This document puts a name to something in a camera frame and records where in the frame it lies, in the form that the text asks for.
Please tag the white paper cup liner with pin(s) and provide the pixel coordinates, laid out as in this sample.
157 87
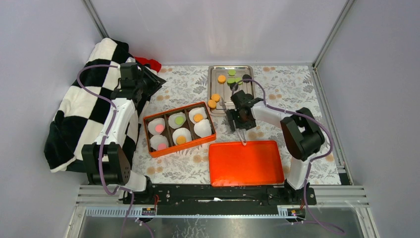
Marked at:
197 110
172 117
153 123
203 128
157 139
181 131

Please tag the black cookie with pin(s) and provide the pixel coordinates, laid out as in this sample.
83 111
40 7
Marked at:
246 77
233 86

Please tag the pink cookie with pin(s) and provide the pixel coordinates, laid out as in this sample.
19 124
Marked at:
159 128
161 146

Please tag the orange cookie tin box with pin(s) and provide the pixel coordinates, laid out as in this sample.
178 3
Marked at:
196 141

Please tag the orange tin lid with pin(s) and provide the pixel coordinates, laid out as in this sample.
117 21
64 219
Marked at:
235 164

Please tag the black white checkered blanket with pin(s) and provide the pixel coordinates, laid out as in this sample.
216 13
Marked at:
81 116

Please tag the orange cookie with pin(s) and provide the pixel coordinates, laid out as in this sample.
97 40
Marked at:
221 79
215 97
197 117
181 140

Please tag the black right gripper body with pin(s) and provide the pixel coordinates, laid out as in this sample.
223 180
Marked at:
239 122

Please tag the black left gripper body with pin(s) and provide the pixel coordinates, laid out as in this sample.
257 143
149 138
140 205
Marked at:
147 83

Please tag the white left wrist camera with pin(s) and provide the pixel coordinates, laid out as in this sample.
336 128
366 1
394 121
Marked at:
130 60

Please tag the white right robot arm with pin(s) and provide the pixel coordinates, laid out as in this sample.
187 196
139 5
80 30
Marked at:
302 134

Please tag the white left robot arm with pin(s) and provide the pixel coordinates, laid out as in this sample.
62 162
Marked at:
104 160

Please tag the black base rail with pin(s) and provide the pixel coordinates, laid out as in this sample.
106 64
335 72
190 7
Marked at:
196 199

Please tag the red cloth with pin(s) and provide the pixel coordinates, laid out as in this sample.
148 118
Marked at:
150 63

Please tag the steel tongs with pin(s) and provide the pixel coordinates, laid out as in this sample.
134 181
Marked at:
242 136

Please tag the stainless steel tray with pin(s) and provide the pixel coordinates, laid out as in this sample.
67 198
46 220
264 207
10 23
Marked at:
223 89

